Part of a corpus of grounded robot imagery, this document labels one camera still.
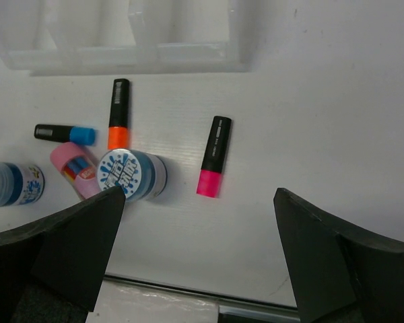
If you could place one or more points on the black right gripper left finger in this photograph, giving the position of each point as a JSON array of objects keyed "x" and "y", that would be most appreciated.
[{"x": 51, "y": 270}]

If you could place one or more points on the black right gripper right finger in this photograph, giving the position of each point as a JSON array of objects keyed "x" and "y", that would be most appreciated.
[{"x": 340, "y": 272}]

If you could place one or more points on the blue cleaning gel jar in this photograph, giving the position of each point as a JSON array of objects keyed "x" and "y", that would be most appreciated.
[
  {"x": 140, "y": 175},
  {"x": 20, "y": 184}
]

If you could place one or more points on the pink tube of coloured pens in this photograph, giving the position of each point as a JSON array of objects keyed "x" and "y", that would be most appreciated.
[{"x": 74, "y": 165}]

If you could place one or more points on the blue highlighter with black cap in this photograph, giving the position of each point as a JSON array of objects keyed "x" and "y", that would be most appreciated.
[{"x": 64, "y": 133}]

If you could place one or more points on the orange highlighter with black cap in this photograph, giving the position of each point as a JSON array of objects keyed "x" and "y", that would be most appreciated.
[{"x": 118, "y": 126}]

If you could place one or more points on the pink highlighter with black cap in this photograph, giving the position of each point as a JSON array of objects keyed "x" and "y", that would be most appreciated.
[{"x": 212, "y": 167}]

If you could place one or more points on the clear three-compartment plastic organizer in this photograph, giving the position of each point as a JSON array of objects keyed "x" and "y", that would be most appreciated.
[{"x": 125, "y": 37}]

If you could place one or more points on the silver metal table rail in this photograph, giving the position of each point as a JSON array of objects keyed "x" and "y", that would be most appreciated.
[{"x": 231, "y": 309}]

